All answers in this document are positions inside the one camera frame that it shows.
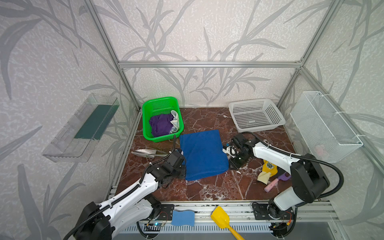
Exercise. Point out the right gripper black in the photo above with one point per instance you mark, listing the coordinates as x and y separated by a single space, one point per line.
236 156

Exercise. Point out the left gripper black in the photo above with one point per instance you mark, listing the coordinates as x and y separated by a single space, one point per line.
180 163

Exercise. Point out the blue towel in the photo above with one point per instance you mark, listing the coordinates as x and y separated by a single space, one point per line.
204 155

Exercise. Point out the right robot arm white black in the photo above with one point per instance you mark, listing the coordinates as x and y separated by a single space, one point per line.
312 179

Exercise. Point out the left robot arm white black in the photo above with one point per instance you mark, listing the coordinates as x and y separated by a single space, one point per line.
106 220

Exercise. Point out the yellow packet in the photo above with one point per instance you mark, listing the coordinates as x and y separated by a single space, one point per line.
269 168

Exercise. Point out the silver metal trowel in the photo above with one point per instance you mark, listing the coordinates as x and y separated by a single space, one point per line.
149 153

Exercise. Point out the white plastic basket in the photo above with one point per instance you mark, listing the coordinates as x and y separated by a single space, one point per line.
256 115

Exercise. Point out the pale yellow cloth piece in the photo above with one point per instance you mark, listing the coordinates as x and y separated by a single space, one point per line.
264 177

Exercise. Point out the purple towel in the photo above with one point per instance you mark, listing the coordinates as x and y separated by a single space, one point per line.
161 124

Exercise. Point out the white light-blue towel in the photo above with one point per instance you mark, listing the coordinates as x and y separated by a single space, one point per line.
175 122

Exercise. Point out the purple small toy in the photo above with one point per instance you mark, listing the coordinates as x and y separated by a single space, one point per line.
284 177

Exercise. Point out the small circuit board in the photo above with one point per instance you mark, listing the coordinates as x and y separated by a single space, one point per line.
154 226

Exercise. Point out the green plastic basket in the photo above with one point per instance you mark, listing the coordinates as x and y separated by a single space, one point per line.
157 107

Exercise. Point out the yellow plastic shovel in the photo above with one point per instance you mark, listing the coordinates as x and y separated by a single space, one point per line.
222 219

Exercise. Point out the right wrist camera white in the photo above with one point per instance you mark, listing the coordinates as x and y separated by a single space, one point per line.
229 150

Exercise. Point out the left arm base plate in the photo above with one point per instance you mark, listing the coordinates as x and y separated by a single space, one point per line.
162 213

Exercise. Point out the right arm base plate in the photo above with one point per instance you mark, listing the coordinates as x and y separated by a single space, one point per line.
267 212

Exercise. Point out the pink item in wire basket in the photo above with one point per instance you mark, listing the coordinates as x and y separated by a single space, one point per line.
321 150

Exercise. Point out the white wire wall basket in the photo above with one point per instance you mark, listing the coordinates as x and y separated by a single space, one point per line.
321 124

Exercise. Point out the clear acrylic wall shelf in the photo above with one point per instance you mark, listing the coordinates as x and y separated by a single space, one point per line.
78 139

